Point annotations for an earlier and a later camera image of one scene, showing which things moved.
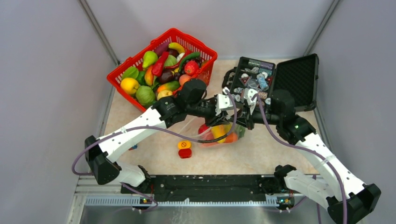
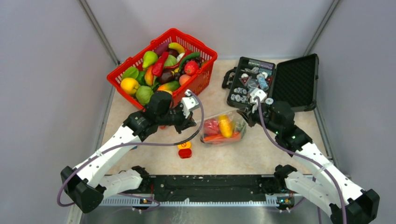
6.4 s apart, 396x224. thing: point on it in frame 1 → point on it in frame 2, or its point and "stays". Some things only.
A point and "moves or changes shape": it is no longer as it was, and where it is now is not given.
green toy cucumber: [190, 55] stays
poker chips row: [258, 76] stays
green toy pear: [150, 58] stays
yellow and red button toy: [185, 150] stays
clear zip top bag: [216, 136] moves or changes shape
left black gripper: [219, 119] → [185, 122]
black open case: [299, 76] stays
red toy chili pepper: [157, 70] stays
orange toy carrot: [230, 137] moves or changes shape
